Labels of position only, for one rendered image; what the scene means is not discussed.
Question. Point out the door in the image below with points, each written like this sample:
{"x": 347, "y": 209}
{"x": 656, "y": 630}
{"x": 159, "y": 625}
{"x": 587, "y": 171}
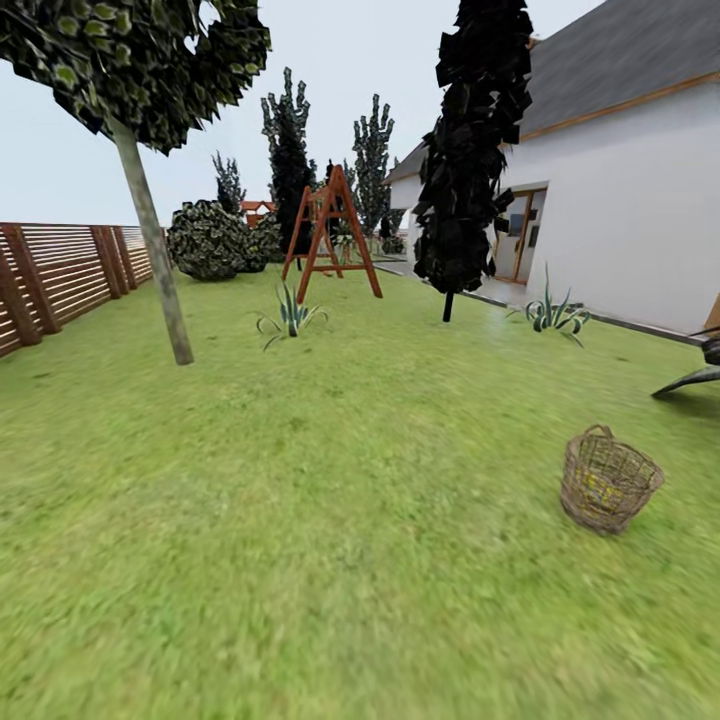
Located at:
{"x": 513, "y": 251}

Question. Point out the wicker basket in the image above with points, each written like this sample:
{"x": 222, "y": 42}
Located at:
{"x": 618, "y": 469}

